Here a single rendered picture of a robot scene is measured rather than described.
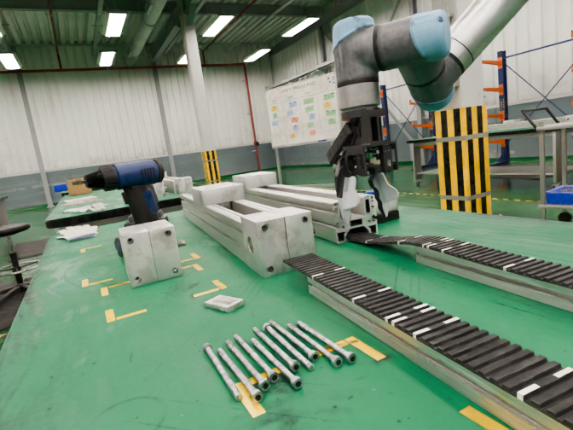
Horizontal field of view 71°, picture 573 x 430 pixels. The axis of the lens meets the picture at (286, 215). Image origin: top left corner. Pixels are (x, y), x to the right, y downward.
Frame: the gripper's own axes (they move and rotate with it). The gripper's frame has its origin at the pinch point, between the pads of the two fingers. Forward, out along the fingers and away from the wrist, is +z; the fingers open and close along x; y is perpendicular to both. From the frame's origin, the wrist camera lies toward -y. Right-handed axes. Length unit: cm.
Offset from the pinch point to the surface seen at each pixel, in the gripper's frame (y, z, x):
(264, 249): 5.7, 0.6, -23.1
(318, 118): -508, -48, 257
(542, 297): 37.4, 4.5, -2.0
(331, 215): -4.3, -0.5, -5.0
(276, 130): -593, -39, 217
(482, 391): 46, 4, -20
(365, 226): -3.3, 3.1, 2.0
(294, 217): 5.7, -3.6, -17.2
